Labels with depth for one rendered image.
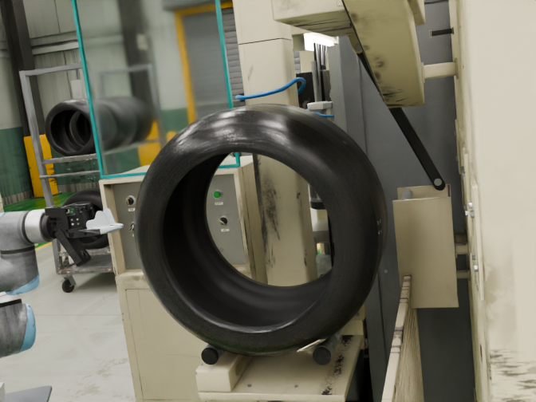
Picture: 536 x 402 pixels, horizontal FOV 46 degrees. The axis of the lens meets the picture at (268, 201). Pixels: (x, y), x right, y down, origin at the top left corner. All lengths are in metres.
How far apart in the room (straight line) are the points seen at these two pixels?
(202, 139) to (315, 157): 0.26
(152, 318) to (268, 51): 1.17
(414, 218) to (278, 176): 0.40
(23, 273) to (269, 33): 0.93
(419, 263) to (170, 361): 1.17
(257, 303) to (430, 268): 0.48
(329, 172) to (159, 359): 1.39
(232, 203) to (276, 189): 0.50
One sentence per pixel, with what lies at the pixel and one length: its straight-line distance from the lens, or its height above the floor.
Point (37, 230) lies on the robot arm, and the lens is 1.77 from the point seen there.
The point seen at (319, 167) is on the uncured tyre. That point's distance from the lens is 1.36.
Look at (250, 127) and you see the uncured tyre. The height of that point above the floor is 1.45.
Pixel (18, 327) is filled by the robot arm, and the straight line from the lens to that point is 2.16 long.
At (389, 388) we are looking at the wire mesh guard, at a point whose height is 1.00.
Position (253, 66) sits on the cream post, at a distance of 1.80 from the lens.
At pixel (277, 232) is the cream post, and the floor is 1.12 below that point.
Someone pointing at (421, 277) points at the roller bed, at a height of 0.99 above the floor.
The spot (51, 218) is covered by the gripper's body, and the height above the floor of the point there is 1.26.
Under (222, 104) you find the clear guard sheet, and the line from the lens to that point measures 2.24.
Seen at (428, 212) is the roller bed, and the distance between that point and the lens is 1.70.
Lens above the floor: 1.52
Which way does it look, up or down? 10 degrees down
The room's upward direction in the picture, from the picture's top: 7 degrees counter-clockwise
